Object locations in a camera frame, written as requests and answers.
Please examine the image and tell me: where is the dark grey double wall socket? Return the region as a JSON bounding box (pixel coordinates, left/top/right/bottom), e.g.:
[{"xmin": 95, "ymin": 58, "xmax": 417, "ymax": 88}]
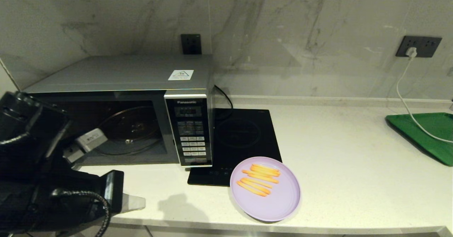
[{"xmin": 395, "ymin": 36, "xmax": 442, "ymax": 58}]

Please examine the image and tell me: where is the orange carrot stick middle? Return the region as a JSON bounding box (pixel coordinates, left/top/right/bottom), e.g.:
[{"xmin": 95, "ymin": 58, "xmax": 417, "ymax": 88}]
[{"xmin": 240, "ymin": 179, "xmax": 271, "ymax": 195}]

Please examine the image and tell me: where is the green plastic tray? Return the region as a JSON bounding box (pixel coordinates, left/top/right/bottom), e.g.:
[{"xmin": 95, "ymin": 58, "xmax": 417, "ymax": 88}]
[{"xmin": 385, "ymin": 113, "xmax": 453, "ymax": 167}]

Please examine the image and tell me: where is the black power cable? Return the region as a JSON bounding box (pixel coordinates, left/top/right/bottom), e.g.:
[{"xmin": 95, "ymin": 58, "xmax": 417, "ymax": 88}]
[{"xmin": 214, "ymin": 85, "xmax": 234, "ymax": 120}]

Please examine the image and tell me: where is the white warning sticker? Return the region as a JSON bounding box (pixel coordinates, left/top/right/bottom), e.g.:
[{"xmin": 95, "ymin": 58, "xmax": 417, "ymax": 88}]
[{"xmin": 168, "ymin": 69, "xmax": 194, "ymax": 81}]

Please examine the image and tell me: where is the silver Panasonic microwave oven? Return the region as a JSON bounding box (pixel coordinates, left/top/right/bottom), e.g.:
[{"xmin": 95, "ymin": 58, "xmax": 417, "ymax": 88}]
[{"xmin": 22, "ymin": 55, "xmax": 216, "ymax": 167}]

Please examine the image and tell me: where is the black wall socket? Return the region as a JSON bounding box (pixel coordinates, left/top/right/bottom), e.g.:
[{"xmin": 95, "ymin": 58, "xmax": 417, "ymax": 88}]
[{"xmin": 181, "ymin": 34, "xmax": 202, "ymax": 55}]

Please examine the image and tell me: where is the white power cable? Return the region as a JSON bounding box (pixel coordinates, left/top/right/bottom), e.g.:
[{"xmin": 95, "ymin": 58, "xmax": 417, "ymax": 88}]
[{"xmin": 395, "ymin": 56, "xmax": 453, "ymax": 144}]

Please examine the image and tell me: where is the purple round plate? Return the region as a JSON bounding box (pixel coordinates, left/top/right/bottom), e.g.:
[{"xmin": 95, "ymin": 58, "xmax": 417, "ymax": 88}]
[{"xmin": 230, "ymin": 156, "xmax": 301, "ymax": 222}]

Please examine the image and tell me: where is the black induction cooktop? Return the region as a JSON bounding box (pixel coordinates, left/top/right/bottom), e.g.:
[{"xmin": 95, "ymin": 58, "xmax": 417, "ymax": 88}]
[{"xmin": 187, "ymin": 108, "xmax": 282, "ymax": 187}]

